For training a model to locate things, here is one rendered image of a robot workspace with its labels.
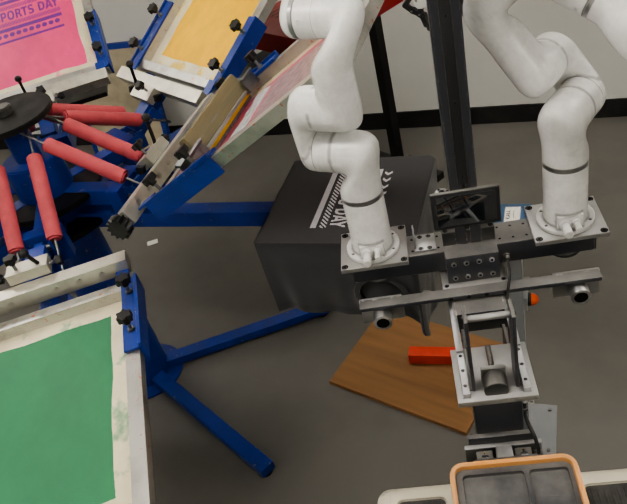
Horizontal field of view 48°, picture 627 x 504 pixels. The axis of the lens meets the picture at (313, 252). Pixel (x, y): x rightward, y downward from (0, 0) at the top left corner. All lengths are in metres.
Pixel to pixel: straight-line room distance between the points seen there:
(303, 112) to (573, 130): 0.54
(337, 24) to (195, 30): 1.67
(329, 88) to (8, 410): 1.16
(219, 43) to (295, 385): 1.40
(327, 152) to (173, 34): 1.68
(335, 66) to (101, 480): 1.02
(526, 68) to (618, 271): 1.89
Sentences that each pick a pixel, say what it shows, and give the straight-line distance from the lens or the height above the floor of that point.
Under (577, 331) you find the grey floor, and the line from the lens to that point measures 2.99.
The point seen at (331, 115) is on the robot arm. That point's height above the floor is 1.52.
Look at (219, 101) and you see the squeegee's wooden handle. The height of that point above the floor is 1.29.
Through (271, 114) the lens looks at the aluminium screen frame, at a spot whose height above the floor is 1.42.
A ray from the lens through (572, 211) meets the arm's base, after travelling 1.62.
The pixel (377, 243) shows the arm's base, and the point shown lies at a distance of 1.61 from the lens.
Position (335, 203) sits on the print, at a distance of 2.17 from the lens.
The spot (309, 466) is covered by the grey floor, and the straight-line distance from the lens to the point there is 2.70.
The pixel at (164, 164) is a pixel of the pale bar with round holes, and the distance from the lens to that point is 2.23.
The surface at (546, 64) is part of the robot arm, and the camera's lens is 1.49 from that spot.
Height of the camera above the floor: 2.19
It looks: 38 degrees down
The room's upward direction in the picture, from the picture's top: 16 degrees counter-clockwise
